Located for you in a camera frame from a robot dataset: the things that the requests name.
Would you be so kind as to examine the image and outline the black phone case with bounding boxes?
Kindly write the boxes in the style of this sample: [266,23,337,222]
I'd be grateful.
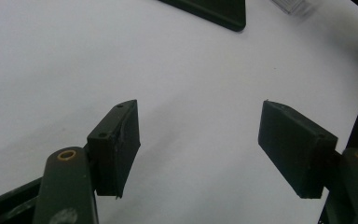
[158,0,247,33]

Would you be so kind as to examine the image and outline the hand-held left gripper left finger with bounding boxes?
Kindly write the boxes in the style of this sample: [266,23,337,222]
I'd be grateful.
[86,99,142,200]

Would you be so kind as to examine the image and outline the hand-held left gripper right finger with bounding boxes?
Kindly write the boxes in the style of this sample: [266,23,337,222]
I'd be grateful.
[257,99,339,200]

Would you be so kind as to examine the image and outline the clear plastic tray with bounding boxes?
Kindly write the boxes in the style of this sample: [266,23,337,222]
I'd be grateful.
[270,0,310,15]

